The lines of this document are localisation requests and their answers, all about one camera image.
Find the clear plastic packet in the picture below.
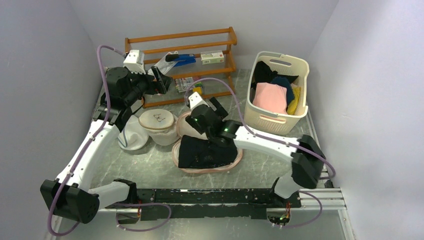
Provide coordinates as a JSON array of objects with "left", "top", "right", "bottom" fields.
[{"left": 154, "top": 51, "right": 179, "bottom": 75}]

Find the pink folded cloth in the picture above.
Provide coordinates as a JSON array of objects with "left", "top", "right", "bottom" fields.
[{"left": 252, "top": 82, "right": 288, "bottom": 114}]

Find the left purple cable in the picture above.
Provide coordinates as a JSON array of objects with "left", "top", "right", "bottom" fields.
[{"left": 46, "top": 44, "right": 173, "bottom": 237}]

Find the floral mesh laundry bag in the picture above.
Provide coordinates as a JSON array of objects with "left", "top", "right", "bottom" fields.
[{"left": 171, "top": 111, "right": 243, "bottom": 174}]

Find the white green box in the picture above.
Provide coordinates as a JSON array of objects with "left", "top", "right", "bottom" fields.
[{"left": 200, "top": 50, "right": 225, "bottom": 65}]

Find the cream laundry basket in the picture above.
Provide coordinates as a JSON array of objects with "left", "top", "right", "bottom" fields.
[{"left": 244, "top": 51, "right": 310, "bottom": 135}]

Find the yellow cloth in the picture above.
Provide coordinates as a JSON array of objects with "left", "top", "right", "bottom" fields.
[{"left": 286, "top": 86, "right": 301, "bottom": 115}]

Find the blue stapler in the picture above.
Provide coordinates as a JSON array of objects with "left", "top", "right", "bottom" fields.
[{"left": 165, "top": 53, "right": 196, "bottom": 67}]

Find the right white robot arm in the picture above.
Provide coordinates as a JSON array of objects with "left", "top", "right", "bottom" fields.
[{"left": 185, "top": 92, "right": 325, "bottom": 207}]

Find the wooden shelf rack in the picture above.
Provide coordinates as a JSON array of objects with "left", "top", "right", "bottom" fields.
[{"left": 124, "top": 26, "right": 238, "bottom": 90}]

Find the aluminium frame rail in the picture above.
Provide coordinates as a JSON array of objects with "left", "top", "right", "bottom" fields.
[{"left": 44, "top": 188, "right": 355, "bottom": 240}]

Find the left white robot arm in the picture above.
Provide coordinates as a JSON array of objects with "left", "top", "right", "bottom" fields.
[{"left": 40, "top": 66, "right": 174, "bottom": 224}]

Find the highlighter marker pack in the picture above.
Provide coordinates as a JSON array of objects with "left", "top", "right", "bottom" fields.
[{"left": 174, "top": 76, "right": 203, "bottom": 93}]

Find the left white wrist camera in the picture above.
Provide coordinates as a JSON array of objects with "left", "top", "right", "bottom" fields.
[{"left": 123, "top": 49, "right": 146, "bottom": 74}]

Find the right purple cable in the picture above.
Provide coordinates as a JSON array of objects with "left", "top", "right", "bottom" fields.
[{"left": 183, "top": 77, "right": 337, "bottom": 230}]

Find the black garment in basket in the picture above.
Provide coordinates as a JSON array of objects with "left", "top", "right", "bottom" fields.
[{"left": 250, "top": 61, "right": 299, "bottom": 90}]

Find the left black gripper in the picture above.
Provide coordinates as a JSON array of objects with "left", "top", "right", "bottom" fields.
[{"left": 124, "top": 65, "right": 173, "bottom": 106}]

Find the dark teal cloth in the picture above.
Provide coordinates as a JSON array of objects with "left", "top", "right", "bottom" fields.
[{"left": 270, "top": 76, "right": 295, "bottom": 105}]

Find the beige round laundry bag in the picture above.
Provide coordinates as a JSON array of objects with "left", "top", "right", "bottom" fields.
[{"left": 138, "top": 109, "right": 180, "bottom": 146}]

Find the black bra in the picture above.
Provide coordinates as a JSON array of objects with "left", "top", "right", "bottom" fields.
[{"left": 177, "top": 135, "right": 238, "bottom": 169}]

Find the purple cable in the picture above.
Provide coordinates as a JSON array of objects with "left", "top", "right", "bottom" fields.
[
  {"left": 46, "top": 44, "right": 173, "bottom": 237},
  {"left": 183, "top": 77, "right": 337, "bottom": 230}
]

